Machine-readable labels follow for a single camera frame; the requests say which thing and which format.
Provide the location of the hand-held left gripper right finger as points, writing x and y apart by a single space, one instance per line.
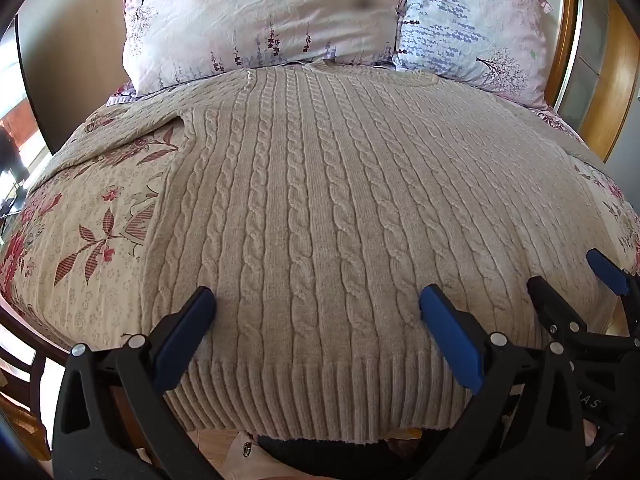
452 332

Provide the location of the dark wooden chair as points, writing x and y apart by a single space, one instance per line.
25 360

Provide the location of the wooden headboard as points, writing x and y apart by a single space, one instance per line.
562 35

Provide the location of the pink floral pillow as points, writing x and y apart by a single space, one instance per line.
250 15

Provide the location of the dark cloth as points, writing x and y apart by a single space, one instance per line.
350 460

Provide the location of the blue floral pillow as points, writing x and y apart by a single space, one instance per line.
465 25

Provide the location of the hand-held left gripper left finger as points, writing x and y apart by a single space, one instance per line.
187 330

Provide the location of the dark table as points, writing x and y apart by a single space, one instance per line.
30 75

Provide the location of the red floral bedsheet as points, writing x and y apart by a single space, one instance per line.
75 220

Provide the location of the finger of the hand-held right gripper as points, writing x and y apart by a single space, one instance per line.
607 270
552 305

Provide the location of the white plastic bag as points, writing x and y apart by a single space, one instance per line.
245 455

